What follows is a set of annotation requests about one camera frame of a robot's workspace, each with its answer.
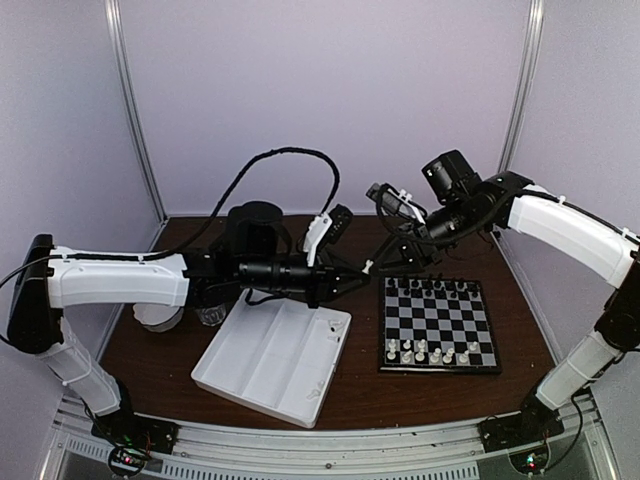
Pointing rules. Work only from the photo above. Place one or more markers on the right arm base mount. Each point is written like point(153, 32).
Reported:
point(527, 449)

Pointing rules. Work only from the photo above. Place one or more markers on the white scalloped bowl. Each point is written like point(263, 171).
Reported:
point(157, 318)

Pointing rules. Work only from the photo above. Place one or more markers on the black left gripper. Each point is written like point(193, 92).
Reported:
point(321, 283)

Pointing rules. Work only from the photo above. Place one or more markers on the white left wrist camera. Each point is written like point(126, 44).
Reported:
point(325, 228)

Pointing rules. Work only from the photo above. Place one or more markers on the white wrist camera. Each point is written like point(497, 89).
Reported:
point(396, 203)
point(325, 228)

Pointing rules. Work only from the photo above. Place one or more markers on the left aluminium frame post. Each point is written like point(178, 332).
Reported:
point(116, 32)

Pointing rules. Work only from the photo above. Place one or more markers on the right aluminium frame post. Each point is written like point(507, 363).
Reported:
point(529, 59)

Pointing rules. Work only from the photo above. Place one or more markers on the white piece lying alone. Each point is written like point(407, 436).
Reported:
point(368, 267)

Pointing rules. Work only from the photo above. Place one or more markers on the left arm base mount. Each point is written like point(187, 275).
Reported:
point(135, 442)

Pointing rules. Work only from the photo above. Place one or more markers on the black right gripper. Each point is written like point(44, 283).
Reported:
point(381, 264)

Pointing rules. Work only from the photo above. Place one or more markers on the front aluminium rail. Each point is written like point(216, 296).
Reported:
point(444, 451)

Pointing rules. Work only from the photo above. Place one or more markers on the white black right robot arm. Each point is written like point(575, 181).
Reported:
point(509, 200)

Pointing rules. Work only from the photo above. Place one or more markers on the black white chess board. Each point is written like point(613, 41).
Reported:
point(443, 324)

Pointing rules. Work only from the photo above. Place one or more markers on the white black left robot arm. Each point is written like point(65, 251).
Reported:
point(53, 278)

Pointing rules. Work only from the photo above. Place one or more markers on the aluminium frame post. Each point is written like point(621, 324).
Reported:
point(529, 59)
point(116, 32)

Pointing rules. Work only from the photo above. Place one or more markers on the row of black chess pieces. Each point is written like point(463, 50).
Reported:
point(430, 287)

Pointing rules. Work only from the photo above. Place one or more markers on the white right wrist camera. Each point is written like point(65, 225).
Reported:
point(396, 203)

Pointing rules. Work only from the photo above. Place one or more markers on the white plastic compartment tray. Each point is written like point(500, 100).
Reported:
point(259, 358)

